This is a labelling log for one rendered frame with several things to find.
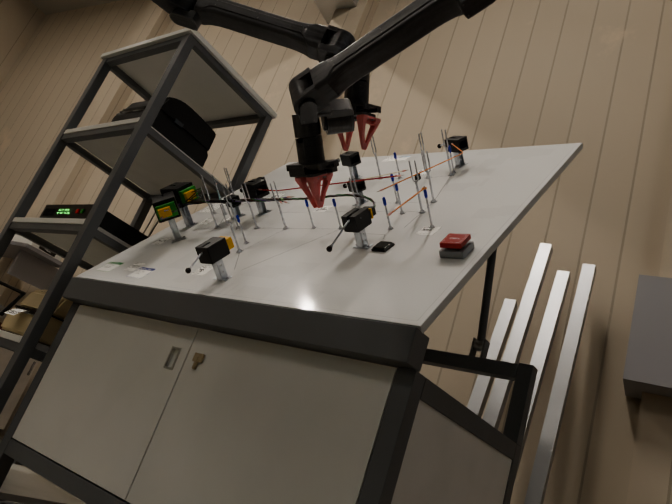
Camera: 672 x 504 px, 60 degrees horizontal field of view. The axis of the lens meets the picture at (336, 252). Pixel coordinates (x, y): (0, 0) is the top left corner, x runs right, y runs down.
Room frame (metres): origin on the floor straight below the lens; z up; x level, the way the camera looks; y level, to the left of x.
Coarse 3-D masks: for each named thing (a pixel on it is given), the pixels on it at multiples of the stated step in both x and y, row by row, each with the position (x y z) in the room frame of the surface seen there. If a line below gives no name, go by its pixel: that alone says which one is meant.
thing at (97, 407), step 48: (96, 336) 1.63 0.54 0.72; (144, 336) 1.50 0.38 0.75; (192, 336) 1.38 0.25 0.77; (48, 384) 1.71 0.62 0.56; (96, 384) 1.57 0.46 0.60; (144, 384) 1.44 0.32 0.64; (48, 432) 1.63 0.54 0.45; (96, 432) 1.51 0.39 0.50; (144, 432) 1.40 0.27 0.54; (96, 480) 1.46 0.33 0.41
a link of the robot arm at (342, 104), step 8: (304, 104) 0.98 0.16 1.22; (312, 104) 0.98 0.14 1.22; (336, 104) 1.03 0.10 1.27; (344, 104) 1.03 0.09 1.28; (304, 112) 1.00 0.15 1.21; (312, 112) 1.00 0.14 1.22; (320, 112) 1.02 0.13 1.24; (328, 112) 1.02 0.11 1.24; (336, 112) 1.03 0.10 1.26; (344, 112) 1.03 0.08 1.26; (352, 112) 1.03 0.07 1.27; (304, 120) 1.01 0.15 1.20; (312, 120) 1.02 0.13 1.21; (328, 120) 1.04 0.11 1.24; (336, 120) 1.04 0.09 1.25; (344, 120) 1.04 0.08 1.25; (352, 120) 1.04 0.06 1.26; (328, 128) 1.05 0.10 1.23; (336, 128) 1.06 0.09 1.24; (344, 128) 1.06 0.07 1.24; (352, 128) 1.06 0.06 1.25
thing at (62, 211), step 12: (72, 204) 1.92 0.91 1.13; (84, 204) 1.87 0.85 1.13; (48, 216) 2.00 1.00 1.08; (60, 216) 1.95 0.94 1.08; (72, 216) 1.89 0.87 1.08; (84, 216) 1.84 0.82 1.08; (108, 216) 1.85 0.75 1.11; (108, 228) 1.87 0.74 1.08; (120, 228) 1.90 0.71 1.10; (132, 228) 1.93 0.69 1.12; (132, 240) 1.94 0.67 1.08
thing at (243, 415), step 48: (192, 384) 1.34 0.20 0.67; (240, 384) 1.25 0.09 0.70; (288, 384) 1.16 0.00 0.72; (336, 384) 1.09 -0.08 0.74; (384, 384) 1.03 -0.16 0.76; (192, 432) 1.30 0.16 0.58; (240, 432) 1.21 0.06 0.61; (288, 432) 1.14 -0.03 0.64; (336, 432) 1.07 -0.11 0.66; (144, 480) 1.35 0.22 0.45; (192, 480) 1.26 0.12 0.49; (240, 480) 1.18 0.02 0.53; (288, 480) 1.11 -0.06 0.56; (336, 480) 1.05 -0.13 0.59
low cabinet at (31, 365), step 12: (0, 324) 4.37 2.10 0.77; (0, 348) 4.47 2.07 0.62; (0, 360) 4.51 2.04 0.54; (36, 360) 4.73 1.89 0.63; (0, 372) 4.55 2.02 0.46; (24, 372) 4.69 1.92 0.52; (24, 384) 4.73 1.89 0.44; (12, 396) 4.70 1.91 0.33; (12, 408) 4.74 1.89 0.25; (0, 420) 4.70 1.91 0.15
